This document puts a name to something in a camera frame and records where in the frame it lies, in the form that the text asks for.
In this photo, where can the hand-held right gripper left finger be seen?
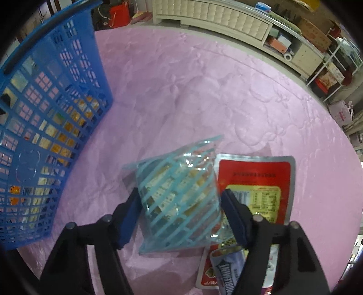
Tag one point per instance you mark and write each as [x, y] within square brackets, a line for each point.
[129, 217]

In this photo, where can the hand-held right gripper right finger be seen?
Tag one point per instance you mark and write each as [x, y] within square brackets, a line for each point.
[235, 219]

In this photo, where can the blue chewing gum pack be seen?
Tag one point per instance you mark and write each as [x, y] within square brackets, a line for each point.
[227, 269]

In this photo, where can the red silver-edged snack pouch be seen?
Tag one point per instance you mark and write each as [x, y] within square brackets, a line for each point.
[255, 173]

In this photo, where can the light blue striped snack bag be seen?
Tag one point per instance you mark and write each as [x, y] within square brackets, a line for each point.
[178, 198]

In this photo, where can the blue plastic basket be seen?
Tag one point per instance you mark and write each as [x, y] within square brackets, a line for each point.
[97, 85]

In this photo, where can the pink bag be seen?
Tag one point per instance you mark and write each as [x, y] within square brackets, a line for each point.
[340, 113]

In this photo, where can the white tape roll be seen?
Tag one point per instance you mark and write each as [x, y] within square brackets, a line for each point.
[288, 56]

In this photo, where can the orange box in cabinet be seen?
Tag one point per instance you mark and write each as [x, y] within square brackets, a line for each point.
[279, 45]

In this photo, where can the white metal rack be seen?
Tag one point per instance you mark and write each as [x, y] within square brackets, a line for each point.
[337, 71]

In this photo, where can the cream TV cabinet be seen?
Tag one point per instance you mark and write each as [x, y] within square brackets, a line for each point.
[227, 19]

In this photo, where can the brown cardboard box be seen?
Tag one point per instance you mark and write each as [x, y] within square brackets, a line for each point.
[314, 35]

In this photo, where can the black bag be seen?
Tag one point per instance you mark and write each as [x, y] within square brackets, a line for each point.
[100, 17]

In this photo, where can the red bag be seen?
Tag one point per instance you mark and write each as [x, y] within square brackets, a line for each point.
[119, 14]

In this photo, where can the green cushion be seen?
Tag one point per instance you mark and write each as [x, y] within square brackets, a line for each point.
[279, 16]

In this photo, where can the blue tissue box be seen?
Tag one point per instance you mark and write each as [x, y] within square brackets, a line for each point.
[263, 7]

